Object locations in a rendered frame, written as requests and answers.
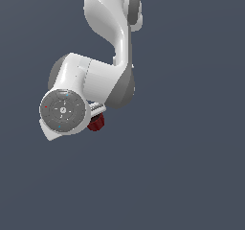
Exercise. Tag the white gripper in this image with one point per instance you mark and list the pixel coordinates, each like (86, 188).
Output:
(50, 134)

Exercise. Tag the dark red block object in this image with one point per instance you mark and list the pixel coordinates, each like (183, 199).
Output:
(96, 122)

